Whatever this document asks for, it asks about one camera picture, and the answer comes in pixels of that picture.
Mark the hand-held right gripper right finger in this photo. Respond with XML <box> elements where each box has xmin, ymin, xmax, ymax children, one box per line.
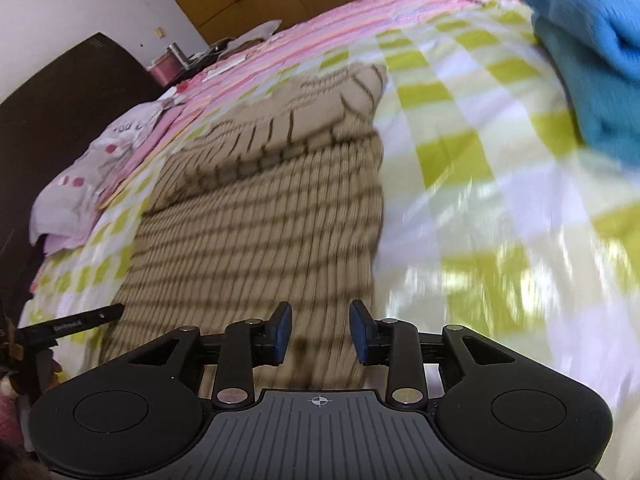
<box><xmin>349</xmin><ymin>299</ymin><xmax>516</xmax><ymax>407</ymax></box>

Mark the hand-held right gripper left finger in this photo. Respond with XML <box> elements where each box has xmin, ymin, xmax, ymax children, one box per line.
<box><xmin>127</xmin><ymin>301</ymin><xmax>293</xmax><ymax>408</ymax></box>

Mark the tan striped ribbed sweater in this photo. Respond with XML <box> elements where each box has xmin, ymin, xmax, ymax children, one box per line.
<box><xmin>95</xmin><ymin>62</ymin><xmax>388</xmax><ymax>391</ymax></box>

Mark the grey pillow with pink dots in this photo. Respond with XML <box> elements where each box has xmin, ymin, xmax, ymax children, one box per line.
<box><xmin>30</xmin><ymin>95</ymin><xmax>186</xmax><ymax>251</ymax></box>

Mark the dark wooden headboard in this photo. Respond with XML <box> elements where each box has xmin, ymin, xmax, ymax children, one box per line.
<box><xmin>0</xmin><ymin>32</ymin><xmax>166</xmax><ymax>321</ymax></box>

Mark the green checked plastic sheet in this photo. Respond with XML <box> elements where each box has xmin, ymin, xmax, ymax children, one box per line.
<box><xmin>17</xmin><ymin>0</ymin><xmax>640</xmax><ymax>441</ymax></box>

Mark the white flat item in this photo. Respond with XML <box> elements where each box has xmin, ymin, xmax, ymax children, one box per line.
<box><xmin>202</xmin><ymin>62</ymin><xmax>236</xmax><ymax>81</ymax></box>

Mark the pink box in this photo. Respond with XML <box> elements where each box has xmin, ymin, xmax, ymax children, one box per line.
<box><xmin>150</xmin><ymin>55</ymin><xmax>183</xmax><ymax>86</ymax></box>

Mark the dark nightstand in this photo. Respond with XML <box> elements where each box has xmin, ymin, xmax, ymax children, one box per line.
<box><xmin>170</xmin><ymin>45</ymin><xmax>226</xmax><ymax>86</ymax></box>

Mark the metal thermos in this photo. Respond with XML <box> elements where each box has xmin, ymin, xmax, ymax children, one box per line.
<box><xmin>167</xmin><ymin>42</ymin><xmax>190</xmax><ymax>71</ymax></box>

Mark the grey cloth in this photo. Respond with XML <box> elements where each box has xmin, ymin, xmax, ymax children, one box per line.
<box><xmin>215</xmin><ymin>20</ymin><xmax>283</xmax><ymax>53</ymax></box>

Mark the blue folded towel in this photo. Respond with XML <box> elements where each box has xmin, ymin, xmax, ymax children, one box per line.
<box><xmin>519</xmin><ymin>0</ymin><xmax>640</xmax><ymax>106</ymax></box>

